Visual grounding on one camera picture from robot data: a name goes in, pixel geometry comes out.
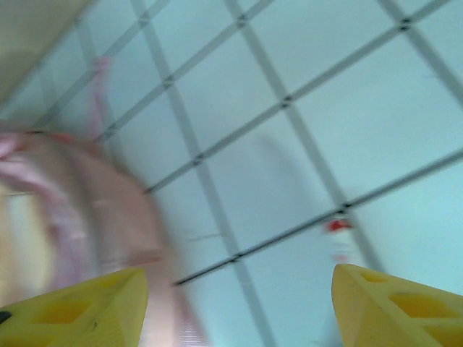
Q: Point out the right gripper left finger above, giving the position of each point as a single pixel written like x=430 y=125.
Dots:
x=72 y=318

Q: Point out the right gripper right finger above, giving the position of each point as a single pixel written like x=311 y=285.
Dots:
x=398 y=314

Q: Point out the white pen with red cap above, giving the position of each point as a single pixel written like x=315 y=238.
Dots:
x=338 y=238

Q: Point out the pink student backpack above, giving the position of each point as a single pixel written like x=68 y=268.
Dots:
x=90 y=188

